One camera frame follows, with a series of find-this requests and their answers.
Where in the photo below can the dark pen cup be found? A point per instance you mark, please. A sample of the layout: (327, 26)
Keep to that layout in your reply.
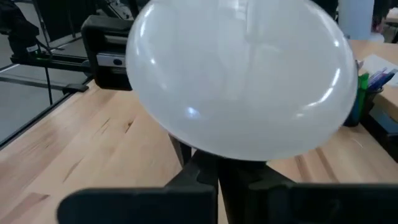
(371, 102)

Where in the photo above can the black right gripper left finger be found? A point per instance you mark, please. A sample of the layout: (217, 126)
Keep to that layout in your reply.
(140, 205)

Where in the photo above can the holder with blue pens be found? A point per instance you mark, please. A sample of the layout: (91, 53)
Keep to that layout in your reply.
(388, 99)

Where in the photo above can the white lightbulb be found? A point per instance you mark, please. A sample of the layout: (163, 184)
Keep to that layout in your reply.
(242, 77)

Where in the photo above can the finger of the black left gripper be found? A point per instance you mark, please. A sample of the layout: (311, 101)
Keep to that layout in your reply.
(182, 152)

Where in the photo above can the green marker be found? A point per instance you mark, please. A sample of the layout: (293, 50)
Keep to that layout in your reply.
(362, 82)

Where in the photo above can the white cylinder roll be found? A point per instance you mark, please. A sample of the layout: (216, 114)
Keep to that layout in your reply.
(356, 18)

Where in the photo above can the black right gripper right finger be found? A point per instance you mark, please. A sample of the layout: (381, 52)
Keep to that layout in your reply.
(311, 205)

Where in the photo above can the blue pen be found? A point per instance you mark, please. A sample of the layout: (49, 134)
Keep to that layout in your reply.
(377, 79)

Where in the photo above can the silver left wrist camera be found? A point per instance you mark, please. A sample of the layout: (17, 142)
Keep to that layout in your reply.
(110, 60)

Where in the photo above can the black leader arm base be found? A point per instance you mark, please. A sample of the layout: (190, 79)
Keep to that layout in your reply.
(18, 34)

